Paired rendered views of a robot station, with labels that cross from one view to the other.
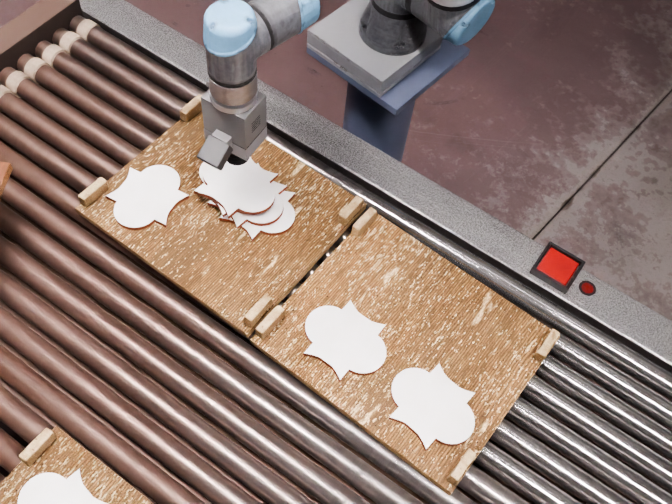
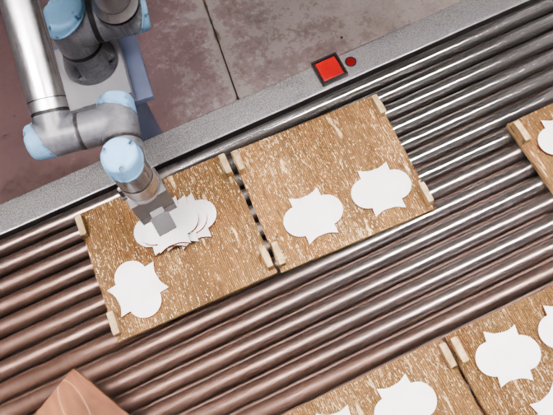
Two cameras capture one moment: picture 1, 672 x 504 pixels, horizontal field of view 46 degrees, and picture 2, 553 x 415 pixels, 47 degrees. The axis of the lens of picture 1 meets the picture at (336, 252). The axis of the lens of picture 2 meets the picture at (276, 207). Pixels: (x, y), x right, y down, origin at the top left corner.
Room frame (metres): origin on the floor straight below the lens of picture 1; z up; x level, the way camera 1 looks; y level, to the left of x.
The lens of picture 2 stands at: (0.25, 0.38, 2.41)
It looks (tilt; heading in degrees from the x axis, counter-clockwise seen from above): 69 degrees down; 317
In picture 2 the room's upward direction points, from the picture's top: 12 degrees counter-clockwise
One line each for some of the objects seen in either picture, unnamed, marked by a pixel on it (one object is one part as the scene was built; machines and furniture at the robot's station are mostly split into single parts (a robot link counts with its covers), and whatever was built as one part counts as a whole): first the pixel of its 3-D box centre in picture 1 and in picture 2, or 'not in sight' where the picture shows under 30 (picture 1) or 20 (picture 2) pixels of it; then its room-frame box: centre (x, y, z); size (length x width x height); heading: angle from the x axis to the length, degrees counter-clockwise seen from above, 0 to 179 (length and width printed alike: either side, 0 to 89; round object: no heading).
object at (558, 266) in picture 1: (557, 267); (329, 69); (0.80, -0.41, 0.92); 0.06 x 0.06 x 0.01; 61
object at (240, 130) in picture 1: (225, 123); (151, 204); (0.83, 0.21, 1.16); 0.12 x 0.09 x 0.16; 156
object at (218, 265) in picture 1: (223, 208); (174, 244); (0.83, 0.22, 0.93); 0.41 x 0.35 x 0.02; 60
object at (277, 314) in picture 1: (270, 322); (278, 254); (0.59, 0.09, 0.95); 0.06 x 0.02 x 0.03; 149
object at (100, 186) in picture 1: (93, 192); (114, 324); (0.81, 0.46, 0.95); 0.06 x 0.02 x 0.03; 150
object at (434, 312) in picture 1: (407, 339); (330, 180); (0.61, -0.14, 0.93); 0.41 x 0.35 x 0.02; 59
